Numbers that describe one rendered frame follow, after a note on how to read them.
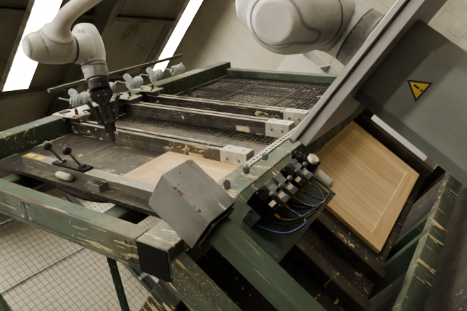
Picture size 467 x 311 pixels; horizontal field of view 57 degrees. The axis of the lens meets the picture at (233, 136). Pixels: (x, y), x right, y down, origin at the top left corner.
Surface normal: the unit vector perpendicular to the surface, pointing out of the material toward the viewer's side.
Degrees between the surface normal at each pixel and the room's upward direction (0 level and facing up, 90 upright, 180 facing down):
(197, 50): 90
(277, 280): 90
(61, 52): 167
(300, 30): 150
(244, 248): 90
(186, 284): 90
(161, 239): 55
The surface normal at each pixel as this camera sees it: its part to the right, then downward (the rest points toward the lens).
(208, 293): 0.43, -0.69
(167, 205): -0.54, 0.32
